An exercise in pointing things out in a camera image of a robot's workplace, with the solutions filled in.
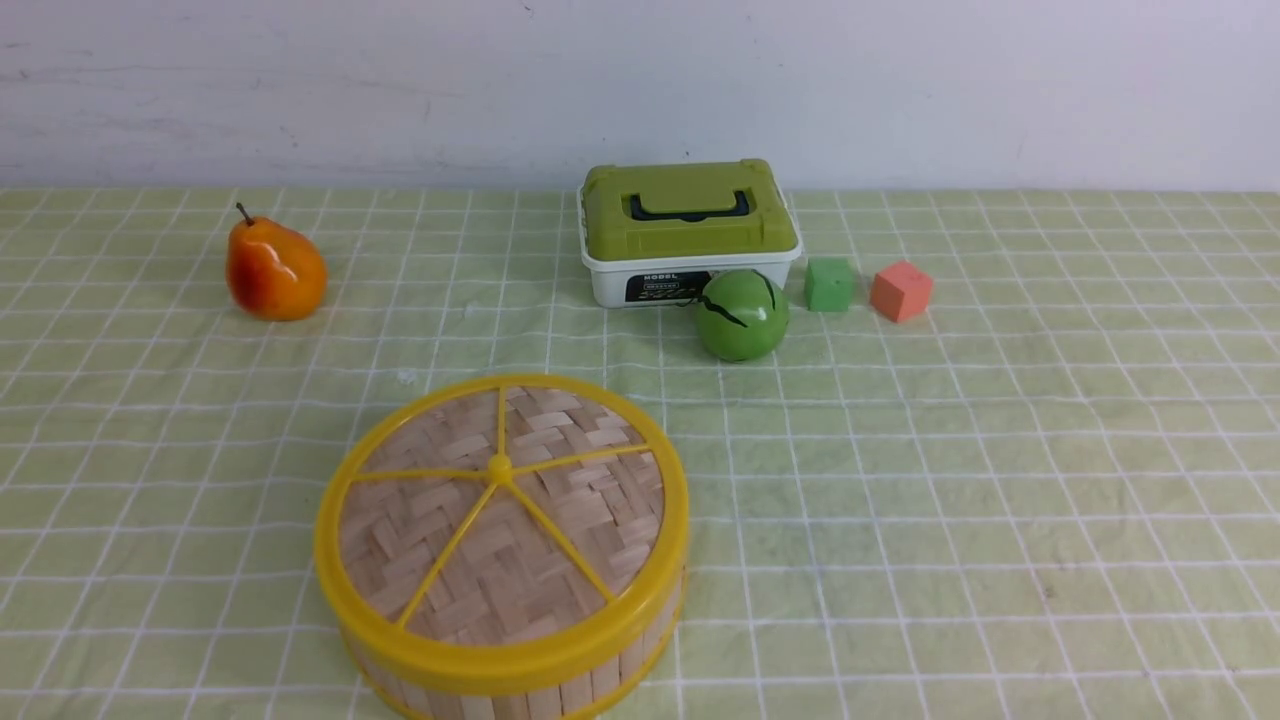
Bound orange foam cube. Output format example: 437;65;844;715
869;260;934;324

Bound green round fruit toy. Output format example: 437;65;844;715
692;269;790;363

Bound green white plastic toolbox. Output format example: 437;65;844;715
576;158;804;309

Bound yellow rimmed bamboo steamer lid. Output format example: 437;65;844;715
314;374;690;646

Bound orange red pear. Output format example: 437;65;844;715
225;202;329;322

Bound green foam cube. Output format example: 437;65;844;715
804;258;855;313

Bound green checkered tablecloth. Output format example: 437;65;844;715
1;188;1279;719

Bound bamboo steamer basket yellow rim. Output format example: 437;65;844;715
340;569;689;719

